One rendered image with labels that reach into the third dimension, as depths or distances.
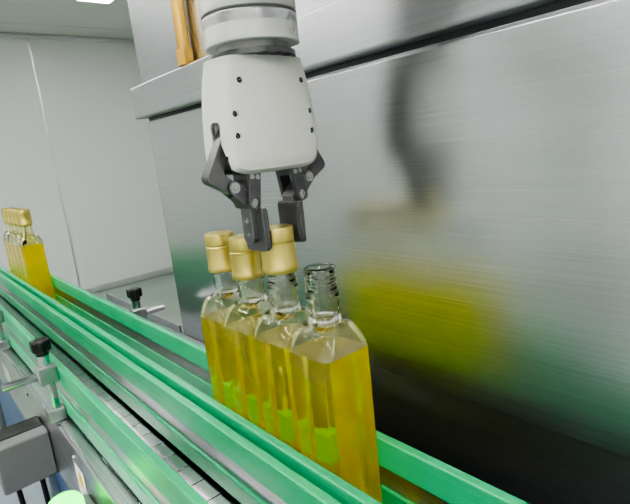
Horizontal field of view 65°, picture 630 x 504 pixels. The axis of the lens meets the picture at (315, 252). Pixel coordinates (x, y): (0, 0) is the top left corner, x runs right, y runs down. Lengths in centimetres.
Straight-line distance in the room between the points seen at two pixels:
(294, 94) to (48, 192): 591
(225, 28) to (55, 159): 595
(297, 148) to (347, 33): 16
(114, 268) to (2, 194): 144
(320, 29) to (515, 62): 24
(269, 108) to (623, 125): 27
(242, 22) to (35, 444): 76
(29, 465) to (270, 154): 71
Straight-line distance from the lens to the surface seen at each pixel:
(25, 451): 99
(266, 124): 45
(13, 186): 626
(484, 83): 46
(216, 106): 44
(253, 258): 52
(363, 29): 56
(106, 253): 652
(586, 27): 43
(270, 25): 45
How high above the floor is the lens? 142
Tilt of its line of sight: 12 degrees down
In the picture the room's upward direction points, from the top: 6 degrees counter-clockwise
